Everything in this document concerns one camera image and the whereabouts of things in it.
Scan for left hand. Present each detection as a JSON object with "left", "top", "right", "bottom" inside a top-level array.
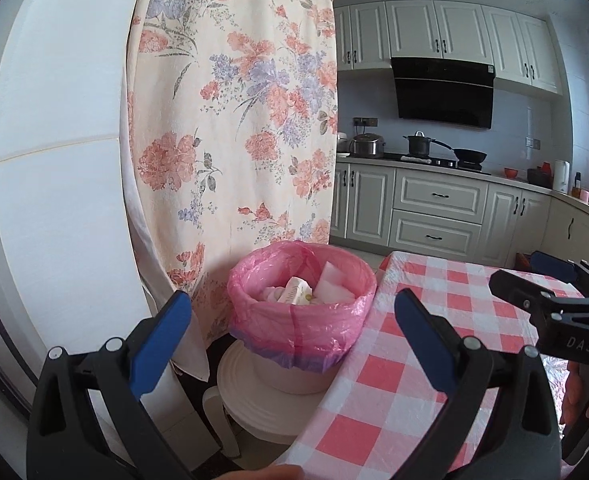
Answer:
[{"left": 215, "top": 465, "right": 304, "bottom": 480}]

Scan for black frying pan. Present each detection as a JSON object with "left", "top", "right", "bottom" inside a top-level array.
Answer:
[{"left": 454, "top": 148, "right": 487, "bottom": 171}]

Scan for white round stool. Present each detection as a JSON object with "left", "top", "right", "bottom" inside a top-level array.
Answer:
[{"left": 202, "top": 341, "right": 341, "bottom": 458}]

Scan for upper kitchen cabinets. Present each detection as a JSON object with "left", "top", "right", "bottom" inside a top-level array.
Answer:
[{"left": 334, "top": 0, "right": 562, "bottom": 96}]

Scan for cream floral food box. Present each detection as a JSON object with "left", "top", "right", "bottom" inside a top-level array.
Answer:
[{"left": 278, "top": 276, "right": 313, "bottom": 306}]

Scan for kitchen cabinets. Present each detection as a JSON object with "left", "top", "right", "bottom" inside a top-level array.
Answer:
[
  {"left": 334, "top": 0, "right": 562, "bottom": 96},
  {"left": 330, "top": 158, "right": 589, "bottom": 268}
]

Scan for lower kitchen cabinets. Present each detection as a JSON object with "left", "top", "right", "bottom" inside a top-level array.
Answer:
[{"left": 330, "top": 158, "right": 589, "bottom": 268}]

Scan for white foam block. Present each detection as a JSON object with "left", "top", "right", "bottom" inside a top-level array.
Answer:
[{"left": 313, "top": 261, "right": 355, "bottom": 304}]

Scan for black cooking pot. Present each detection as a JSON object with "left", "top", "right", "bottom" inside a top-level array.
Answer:
[{"left": 405, "top": 130, "right": 451, "bottom": 158}]

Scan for white electric kettle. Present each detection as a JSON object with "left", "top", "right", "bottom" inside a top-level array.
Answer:
[{"left": 552, "top": 160, "right": 571, "bottom": 194}]

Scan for red checkered tablecloth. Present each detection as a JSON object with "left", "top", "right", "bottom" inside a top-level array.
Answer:
[{"left": 268, "top": 250, "right": 588, "bottom": 480}]

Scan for pink-lined trash bin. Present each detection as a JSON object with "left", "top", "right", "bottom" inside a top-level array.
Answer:
[{"left": 227, "top": 240, "right": 377, "bottom": 374}]

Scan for red bowl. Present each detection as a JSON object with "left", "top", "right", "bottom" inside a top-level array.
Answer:
[{"left": 503, "top": 168, "right": 519, "bottom": 179}]

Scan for black range hood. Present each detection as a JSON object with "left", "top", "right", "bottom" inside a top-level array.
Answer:
[{"left": 391, "top": 58, "right": 496, "bottom": 129}]

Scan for right hand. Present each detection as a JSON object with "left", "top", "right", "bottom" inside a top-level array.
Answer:
[{"left": 560, "top": 362, "right": 589, "bottom": 425}]

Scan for silver pressure cooker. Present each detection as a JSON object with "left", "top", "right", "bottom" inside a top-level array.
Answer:
[{"left": 349, "top": 133, "right": 385, "bottom": 158}]

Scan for floral curtain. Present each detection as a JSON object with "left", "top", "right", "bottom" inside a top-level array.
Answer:
[{"left": 122, "top": 0, "right": 339, "bottom": 380}]

